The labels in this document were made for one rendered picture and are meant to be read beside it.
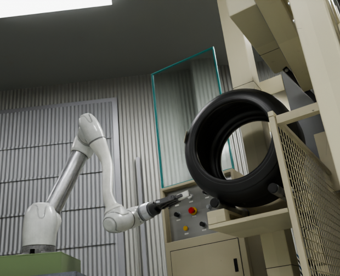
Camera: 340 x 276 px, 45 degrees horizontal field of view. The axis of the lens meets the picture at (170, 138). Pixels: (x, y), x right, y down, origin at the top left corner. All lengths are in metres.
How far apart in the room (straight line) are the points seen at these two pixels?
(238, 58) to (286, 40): 0.62
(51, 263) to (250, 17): 1.39
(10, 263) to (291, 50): 1.58
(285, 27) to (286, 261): 1.10
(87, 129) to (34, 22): 2.87
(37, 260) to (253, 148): 1.23
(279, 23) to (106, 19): 3.25
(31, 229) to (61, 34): 3.42
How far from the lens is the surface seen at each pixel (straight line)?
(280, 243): 2.17
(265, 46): 2.18
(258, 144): 2.31
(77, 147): 2.47
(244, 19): 1.98
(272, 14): 1.93
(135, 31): 5.14
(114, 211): 2.11
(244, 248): 2.52
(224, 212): 1.89
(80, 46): 5.36
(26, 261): 1.96
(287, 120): 1.35
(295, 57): 2.09
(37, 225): 2.10
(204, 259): 2.62
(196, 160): 1.99
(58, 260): 1.92
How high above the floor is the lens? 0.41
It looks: 24 degrees up
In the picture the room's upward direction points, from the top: 6 degrees counter-clockwise
